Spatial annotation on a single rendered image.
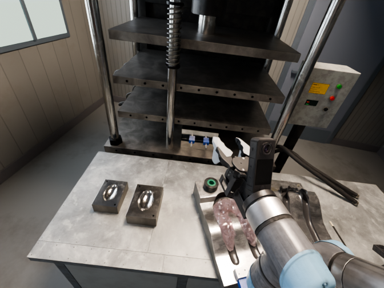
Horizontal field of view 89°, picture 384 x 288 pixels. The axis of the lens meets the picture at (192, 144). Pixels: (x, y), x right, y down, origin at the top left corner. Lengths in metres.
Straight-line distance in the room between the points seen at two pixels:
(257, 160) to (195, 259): 0.72
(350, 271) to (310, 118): 1.26
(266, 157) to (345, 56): 2.95
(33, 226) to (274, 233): 2.14
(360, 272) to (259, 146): 0.26
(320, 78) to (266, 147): 1.13
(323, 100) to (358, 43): 1.79
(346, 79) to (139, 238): 1.50
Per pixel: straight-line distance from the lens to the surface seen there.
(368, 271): 0.47
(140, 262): 1.04
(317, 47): 1.28
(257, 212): 0.40
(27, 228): 2.33
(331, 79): 1.54
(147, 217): 1.05
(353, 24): 3.24
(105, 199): 1.17
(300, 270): 0.37
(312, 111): 1.60
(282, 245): 0.37
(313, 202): 1.29
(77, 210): 1.24
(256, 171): 0.41
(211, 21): 1.47
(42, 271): 2.08
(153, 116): 1.43
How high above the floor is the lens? 1.76
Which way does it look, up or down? 38 degrees down
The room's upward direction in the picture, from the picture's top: 8 degrees clockwise
